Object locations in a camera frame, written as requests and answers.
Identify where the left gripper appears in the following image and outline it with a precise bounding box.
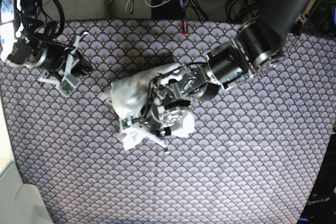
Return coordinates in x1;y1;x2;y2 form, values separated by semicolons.
119;106;192;153

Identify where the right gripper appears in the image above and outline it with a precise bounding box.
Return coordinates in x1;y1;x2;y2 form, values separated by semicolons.
37;31;93;97

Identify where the white T-shirt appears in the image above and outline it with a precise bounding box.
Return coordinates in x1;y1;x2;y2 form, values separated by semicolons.
100;63;195;133

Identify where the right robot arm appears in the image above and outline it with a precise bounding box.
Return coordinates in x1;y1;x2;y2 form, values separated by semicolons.
1;0;92;97

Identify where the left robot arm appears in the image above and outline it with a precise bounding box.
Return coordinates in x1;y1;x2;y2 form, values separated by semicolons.
118;0;310;150

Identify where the red black table clamp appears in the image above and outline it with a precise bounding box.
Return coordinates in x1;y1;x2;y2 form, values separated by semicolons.
181;20;189;36

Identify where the patterned fan-print tablecloth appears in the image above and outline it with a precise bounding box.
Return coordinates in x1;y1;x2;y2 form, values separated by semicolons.
1;19;335;223

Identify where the black box under table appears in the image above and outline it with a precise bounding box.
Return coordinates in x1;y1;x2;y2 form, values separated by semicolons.
151;0;181;20

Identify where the white plastic bin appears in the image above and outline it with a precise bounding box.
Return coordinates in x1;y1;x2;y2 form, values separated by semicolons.
1;160;53;223

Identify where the black computer case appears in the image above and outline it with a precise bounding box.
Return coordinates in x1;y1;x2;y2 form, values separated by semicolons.
298;133;335;223

